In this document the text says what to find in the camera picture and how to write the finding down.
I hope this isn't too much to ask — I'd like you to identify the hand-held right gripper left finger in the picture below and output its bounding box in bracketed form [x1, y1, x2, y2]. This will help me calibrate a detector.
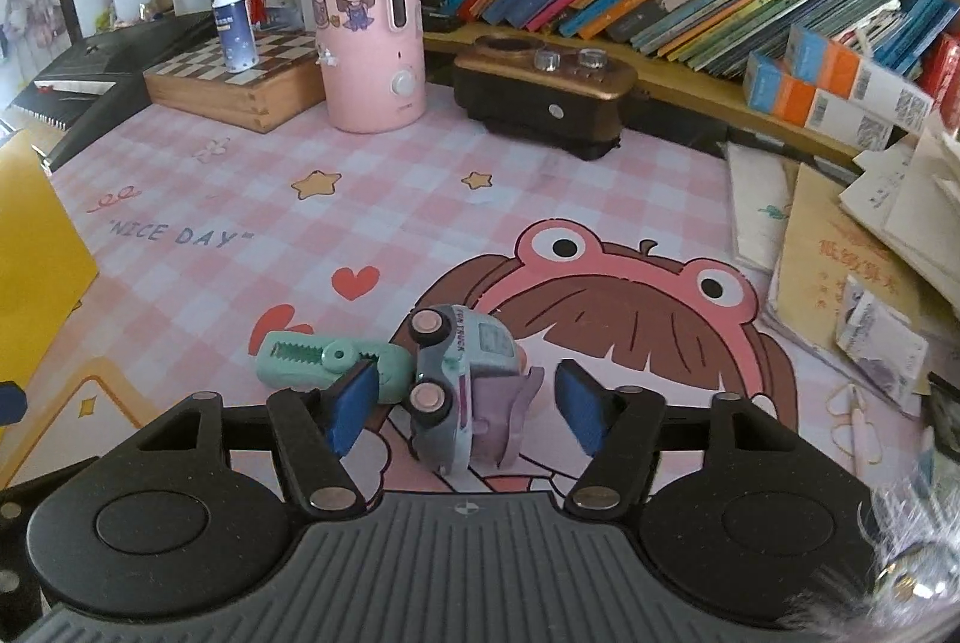
[112, 358, 378, 515]

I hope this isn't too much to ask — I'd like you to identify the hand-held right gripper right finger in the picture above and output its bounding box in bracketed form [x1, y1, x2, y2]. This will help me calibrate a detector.
[553, 358, 833, 516]

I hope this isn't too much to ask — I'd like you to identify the mint green crocodile clip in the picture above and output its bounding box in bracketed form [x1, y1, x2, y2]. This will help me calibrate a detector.
[255, 331, 415, 405]

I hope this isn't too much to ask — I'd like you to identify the grey blue toy car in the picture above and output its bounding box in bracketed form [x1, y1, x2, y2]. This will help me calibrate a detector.
[409, 304, 522, 475]

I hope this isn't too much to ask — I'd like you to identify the yellow cardboard box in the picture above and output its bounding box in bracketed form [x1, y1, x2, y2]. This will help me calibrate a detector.
[0, 128, 100, 381]

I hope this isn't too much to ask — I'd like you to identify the pink checked desktop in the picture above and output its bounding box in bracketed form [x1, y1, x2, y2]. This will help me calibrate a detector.
[0, 80, 960, 539]

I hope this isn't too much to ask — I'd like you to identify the white paper sheet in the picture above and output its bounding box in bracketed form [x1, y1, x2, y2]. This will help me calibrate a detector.
[724, 139, 797, 275]

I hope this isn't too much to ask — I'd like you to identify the white pen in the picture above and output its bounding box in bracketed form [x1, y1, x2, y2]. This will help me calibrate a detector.
[846, 384, 880, 465]

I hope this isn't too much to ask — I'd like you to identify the crumpled printed receipt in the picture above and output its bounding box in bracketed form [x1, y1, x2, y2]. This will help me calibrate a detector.
[834, 279, 929, 420]

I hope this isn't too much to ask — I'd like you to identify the pink cartoon humidifier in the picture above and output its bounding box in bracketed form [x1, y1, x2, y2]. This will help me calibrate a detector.
[311, 0, 427, 135]

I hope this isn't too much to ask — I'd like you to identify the black electronic keyboard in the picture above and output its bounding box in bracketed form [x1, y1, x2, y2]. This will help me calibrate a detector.
[0, 8, 226, 171]

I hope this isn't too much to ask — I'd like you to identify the wooden chess box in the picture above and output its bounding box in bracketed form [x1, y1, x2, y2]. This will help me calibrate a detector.
[142, 29, 327, 135]

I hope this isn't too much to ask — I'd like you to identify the orange and blue carton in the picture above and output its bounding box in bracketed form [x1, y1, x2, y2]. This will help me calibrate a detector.
[784, 23, 937, 130]
[745, 50, 893, 143]

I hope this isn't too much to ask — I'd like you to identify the white spray bottle blue label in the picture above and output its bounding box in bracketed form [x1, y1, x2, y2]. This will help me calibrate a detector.
[208, 0, 260, 74]

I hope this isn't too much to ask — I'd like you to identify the pile of white papers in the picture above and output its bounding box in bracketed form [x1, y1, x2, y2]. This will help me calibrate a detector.
[836, 110, 960, 306]

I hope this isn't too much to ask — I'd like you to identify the red boxed book set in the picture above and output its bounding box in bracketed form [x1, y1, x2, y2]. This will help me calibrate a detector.
[919, 31, 960, 96]

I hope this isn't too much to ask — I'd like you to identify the grey fluffy keychain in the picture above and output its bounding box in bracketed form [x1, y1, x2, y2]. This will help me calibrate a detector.
[780, 478, 960, 643]

